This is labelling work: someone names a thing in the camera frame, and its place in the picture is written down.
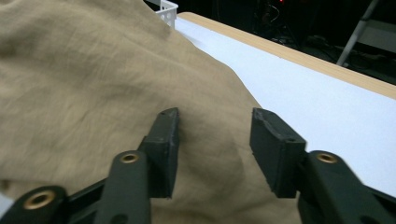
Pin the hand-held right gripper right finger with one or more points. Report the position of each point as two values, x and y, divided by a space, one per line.
277 155

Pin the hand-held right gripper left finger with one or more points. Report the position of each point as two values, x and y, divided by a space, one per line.
163 149

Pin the tan pants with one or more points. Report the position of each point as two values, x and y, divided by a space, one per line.
93 93

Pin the white perforated plastic basket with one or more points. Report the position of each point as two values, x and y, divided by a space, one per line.
168 14

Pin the white desk with grey legs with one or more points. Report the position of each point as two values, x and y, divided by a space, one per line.
358 31

